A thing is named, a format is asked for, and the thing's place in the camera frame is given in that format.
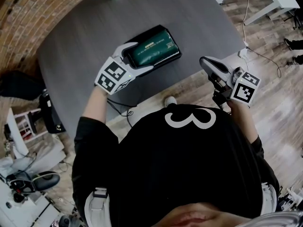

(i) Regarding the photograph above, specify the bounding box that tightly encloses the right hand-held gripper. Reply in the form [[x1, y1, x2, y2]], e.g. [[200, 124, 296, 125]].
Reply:
[[199, 56, 261, 104]]

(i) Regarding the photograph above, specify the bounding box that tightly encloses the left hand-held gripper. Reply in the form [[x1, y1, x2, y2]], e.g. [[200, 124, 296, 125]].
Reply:
[[94, 42, 155, 96]]

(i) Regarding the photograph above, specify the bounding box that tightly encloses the green packet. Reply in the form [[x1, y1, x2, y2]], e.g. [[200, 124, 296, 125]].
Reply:
[[129, 30, 180, 66]]

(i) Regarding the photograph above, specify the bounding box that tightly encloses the person's right forearm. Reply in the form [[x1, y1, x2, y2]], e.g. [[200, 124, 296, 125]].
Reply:
[[227, 100, 259, 144]]

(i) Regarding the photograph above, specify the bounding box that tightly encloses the person's left forearm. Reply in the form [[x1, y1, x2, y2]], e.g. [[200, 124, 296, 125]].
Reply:
[[81, 86, 111, 125]]

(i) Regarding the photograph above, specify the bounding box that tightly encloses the person's right hand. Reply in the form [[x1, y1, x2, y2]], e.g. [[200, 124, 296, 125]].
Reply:
[[213, 76, 234, 96]]

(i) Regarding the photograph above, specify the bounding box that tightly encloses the person's white shoe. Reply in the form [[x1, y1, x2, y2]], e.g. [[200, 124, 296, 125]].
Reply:
[[164, 96, 178, 108]]

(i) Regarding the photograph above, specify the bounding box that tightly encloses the black bag with white logo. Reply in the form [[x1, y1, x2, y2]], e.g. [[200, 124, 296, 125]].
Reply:
[[38, 88, 67, 134]]

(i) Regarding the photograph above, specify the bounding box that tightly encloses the person's black printed shirt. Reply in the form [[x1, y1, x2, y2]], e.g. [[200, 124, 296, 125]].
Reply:
[[71, 104, 280, 227]]

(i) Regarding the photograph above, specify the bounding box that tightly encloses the black office chair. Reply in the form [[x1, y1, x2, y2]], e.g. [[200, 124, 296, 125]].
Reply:
[[0, 70, 46, 102]]

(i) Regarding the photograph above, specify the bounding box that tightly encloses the white side table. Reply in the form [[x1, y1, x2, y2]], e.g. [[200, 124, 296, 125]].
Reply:
[[4, 107, 49, 156]]

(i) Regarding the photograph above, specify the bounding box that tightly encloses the black rounded headset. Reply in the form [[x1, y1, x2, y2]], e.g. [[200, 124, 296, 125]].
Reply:
[[31, 171, 61, 192]]

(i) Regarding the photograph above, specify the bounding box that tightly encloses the black cable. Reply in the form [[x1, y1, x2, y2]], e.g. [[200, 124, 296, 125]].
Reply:
[[107, 97, 138, 128]]

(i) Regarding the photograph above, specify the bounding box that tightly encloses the thin floor cable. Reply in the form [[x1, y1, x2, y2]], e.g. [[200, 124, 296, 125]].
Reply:
[[241, 0, 283, 78]]

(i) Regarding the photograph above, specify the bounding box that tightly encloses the white vest strap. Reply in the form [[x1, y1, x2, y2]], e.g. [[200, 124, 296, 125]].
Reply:
[[260, 182, 278, 215], [84, 187, 112, 227]]

